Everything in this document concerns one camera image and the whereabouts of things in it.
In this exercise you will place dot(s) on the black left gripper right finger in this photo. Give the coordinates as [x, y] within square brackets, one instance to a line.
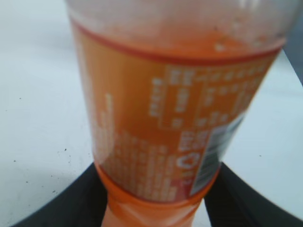
[233, 203]

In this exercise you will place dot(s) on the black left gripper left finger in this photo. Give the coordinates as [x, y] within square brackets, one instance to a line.
[82, 204]

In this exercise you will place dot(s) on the orange soda plastic bottle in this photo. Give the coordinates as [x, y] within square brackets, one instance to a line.
[167, 84]

